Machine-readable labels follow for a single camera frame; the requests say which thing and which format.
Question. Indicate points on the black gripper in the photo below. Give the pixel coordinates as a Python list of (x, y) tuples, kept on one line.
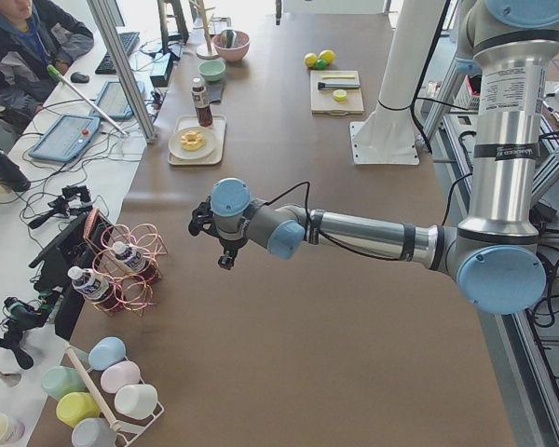
[(227, 245)]

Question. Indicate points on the green plastic cup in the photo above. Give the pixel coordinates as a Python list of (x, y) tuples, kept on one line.
[(60, 381)]

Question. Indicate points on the white plastic cup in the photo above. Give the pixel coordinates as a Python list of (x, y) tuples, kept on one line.
[(136, 401)]

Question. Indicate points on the blue teach pendant tablet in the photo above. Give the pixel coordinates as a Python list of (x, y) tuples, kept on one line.
[(66, 139)]

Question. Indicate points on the yellow plastic cup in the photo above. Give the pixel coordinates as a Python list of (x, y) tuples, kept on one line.
[(75, 407)]

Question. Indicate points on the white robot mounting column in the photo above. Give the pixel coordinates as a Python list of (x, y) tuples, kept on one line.
[(387, 136)]

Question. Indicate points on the blue plastic cup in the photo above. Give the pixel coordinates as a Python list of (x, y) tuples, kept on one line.
[(106, 353)]

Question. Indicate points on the pink ribbed bowl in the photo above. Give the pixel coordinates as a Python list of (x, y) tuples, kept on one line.
[(237, 52)]

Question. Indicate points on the yellow glazed donut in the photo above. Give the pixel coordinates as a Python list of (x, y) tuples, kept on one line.
[(192, 140)]

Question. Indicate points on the wooden cutting board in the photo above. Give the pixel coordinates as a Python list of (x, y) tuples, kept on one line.
[(322, 101)]

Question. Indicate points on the grey plastic cup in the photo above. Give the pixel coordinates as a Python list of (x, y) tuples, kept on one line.
[(93, 432)]

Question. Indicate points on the copper wire bottle rack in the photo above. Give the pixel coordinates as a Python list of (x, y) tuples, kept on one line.
[(100, 235)]

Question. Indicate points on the wooden mug tree stand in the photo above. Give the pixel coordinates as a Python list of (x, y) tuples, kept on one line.
[(211, 20)]

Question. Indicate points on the knife with black handle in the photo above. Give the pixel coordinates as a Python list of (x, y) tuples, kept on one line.
[(337, 85)]

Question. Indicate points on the green lime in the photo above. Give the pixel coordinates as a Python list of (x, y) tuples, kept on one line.
[(320, 64)]

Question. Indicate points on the white rectangular tray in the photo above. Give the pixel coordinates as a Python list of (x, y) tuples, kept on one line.
[(218, 127)]

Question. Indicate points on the white cup rack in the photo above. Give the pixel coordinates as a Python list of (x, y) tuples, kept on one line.
[(128, 430)]

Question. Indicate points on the black thermos bottle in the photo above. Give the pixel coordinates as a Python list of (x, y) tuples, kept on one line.
[(11, 176)]

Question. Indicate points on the halved lime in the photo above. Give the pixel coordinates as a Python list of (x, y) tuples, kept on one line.
[(340, 95)]

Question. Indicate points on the metal funnel scoop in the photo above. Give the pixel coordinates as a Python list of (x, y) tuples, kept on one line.
[(228, 38)]

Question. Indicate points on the brown sauce bottle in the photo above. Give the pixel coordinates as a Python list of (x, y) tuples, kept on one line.
[(201, 102)]

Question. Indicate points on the white round plate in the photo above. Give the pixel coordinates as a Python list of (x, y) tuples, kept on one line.
[(176, 149)]

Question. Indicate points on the pink plastic cup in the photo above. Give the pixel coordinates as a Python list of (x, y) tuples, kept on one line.
[(121, 374)]

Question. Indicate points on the black computer mouse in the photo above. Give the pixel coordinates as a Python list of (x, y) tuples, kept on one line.
[(79, 78)]

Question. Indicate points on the seated person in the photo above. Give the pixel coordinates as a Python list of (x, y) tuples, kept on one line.
[(34, 35)]

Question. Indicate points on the yellow lemon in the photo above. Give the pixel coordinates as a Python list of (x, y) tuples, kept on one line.
[(310, 59), (327, 55)]

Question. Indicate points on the mint green bowl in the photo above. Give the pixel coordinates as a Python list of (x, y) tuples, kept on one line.
[(212, 70)]

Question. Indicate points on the aluminium frame post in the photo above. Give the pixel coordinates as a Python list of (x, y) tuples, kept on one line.
[(104, 20)]

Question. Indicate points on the bottle in rack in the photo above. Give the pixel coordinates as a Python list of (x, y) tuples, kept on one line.
[(136, 262), (97, 288)]

